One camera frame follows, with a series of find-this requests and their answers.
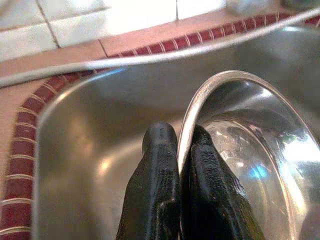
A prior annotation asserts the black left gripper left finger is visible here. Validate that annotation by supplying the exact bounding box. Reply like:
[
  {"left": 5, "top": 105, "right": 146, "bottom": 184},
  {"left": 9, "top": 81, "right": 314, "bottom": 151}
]
[{"left": 116, "top": 121, "right": 181, "bottom": 240}]

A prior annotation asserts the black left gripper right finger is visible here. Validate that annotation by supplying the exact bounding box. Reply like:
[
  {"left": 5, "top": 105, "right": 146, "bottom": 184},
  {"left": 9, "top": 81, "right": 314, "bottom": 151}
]
[{"left": 179, "top": 124, "right": 263, "bottom": 240}]

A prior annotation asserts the stainless steel bowl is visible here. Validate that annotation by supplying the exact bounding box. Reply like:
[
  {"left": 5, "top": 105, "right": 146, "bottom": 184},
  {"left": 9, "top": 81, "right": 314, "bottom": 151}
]
[{"left": 176, "top": 69, "right": 320, "bottom": 240}]

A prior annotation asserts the steel sink basin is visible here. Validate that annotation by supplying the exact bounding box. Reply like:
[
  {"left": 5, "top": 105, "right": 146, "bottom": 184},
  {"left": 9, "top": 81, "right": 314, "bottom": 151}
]
[{"left": 31, "top": 24, "right": 320, "bottom": 240}]

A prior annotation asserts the grey hose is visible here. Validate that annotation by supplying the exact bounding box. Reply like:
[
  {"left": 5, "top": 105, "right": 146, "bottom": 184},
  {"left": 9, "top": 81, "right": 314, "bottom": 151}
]
[{"left": 0, "top": 8, "right": 320, "bottom": 88}]

